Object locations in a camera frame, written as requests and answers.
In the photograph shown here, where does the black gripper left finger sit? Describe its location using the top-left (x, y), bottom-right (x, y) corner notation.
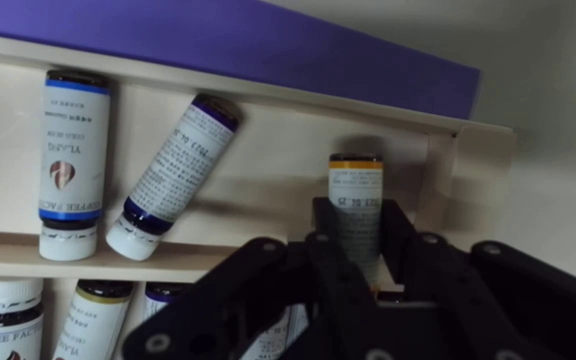
top-left (123, 199), bottom-right (381, 360)

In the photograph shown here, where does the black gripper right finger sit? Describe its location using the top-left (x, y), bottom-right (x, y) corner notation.
top-left (381, 200), bottom-right (576, 360)

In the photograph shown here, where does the orange-band white bottle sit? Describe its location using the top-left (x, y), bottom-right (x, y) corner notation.
top-left (328, 155), bottom-right (384, 282)

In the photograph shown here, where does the bottle row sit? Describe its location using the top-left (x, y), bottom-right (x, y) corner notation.
top-left (53, 281), bottom-right (135, 360)
top-left (144, 282), bottom-right (189, 318)
top-left (0, 276), bottom-right (44, 360)

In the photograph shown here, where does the tilted dark-blue bottle upper compartment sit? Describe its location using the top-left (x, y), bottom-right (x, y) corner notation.
top-left (107, 95), bottom-right (243, 261)

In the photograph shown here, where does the wooden two-compartment tray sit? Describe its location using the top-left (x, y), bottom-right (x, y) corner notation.
top-left (0, 39), bottom-right (516, 360)

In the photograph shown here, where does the blue-band bottle upper compartment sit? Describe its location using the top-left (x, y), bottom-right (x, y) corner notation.
top-left (38, 70), bottom-right (110, 263)

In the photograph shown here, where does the purple mat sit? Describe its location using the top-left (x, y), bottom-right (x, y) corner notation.
top-left (0, 0), bottom-right (480, 120)

